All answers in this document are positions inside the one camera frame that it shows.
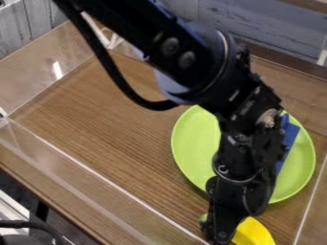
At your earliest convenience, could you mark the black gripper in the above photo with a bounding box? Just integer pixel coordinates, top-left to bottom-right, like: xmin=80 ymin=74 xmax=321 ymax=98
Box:
xmin=201 ymin=156 xmax=276 ymax=245

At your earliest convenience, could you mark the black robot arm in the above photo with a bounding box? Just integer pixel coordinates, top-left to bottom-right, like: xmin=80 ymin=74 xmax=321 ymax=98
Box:
xmin=53 ymin=0 xmax=286 ymax=245

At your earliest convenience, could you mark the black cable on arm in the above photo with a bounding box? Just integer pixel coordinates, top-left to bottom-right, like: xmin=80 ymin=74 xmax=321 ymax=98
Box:
xmin=51 ymin=0 xmax=180 ymax=112

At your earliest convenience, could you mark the clear acrylic front wall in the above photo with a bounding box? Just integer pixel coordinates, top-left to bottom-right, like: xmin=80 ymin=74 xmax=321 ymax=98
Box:
xmin=0 ymin=117 xmax=208 ymax=245

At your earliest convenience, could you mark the green plate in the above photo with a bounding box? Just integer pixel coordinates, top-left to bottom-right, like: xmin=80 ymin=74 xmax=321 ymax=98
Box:
xmin=170 ymin=106 xmax=316 ymax=204

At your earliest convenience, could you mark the clear acrylic corner bracket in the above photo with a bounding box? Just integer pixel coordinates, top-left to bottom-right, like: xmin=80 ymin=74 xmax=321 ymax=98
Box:
xmin=81 ymin=11 xmax=124 ymax=50

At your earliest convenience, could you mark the black floor cable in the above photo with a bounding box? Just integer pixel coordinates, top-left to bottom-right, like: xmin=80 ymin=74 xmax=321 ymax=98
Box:
xmin=0 ymin=219 xmax=65 ymax=245

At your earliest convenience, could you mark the yellow toy banana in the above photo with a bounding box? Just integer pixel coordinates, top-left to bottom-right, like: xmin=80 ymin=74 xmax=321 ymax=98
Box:
xmin=197 ymin=213 xmax=278 ymax=245

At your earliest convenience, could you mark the blue star-shaped block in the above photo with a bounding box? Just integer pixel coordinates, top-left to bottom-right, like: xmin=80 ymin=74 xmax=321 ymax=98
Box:
xmin=274 ymin=113 xmax=300 ymax=174

